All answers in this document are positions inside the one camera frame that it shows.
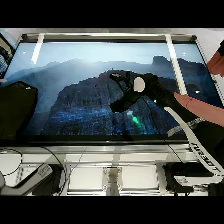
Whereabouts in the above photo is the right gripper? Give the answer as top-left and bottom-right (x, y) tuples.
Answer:
(109, 93), (135, 114)

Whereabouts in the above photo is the black garment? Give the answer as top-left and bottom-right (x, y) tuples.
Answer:
(0, 80), (40, 140)
(194, 118), (224, 168)

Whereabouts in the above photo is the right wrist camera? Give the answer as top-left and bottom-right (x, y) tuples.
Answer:
(109, 71), (133, 90)

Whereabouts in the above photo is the black cable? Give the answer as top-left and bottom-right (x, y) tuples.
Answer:
(0, 145), (69, 196)

